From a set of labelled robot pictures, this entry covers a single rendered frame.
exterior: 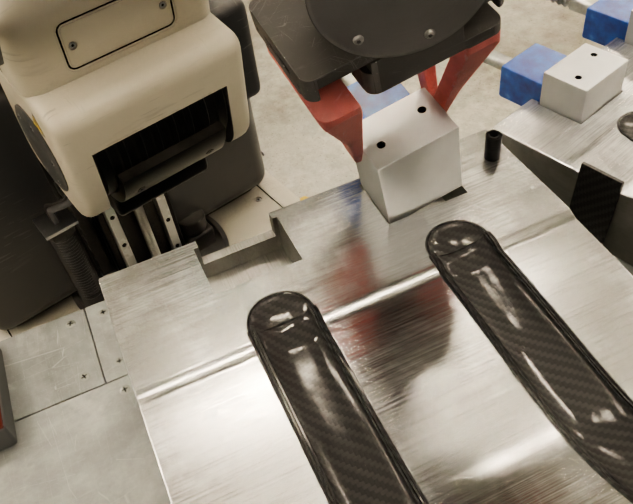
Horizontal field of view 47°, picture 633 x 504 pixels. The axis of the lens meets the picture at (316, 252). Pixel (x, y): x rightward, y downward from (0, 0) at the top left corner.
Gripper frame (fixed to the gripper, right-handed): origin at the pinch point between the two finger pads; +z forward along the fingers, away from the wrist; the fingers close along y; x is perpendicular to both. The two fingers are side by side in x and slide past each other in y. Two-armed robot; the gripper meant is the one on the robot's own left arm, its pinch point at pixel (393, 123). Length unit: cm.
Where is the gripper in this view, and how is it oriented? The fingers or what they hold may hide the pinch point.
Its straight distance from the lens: 41.5
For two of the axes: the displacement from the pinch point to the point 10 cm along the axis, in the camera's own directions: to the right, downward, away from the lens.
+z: 1.9, 5.1, 8.4
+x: -4.4, -7.2, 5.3
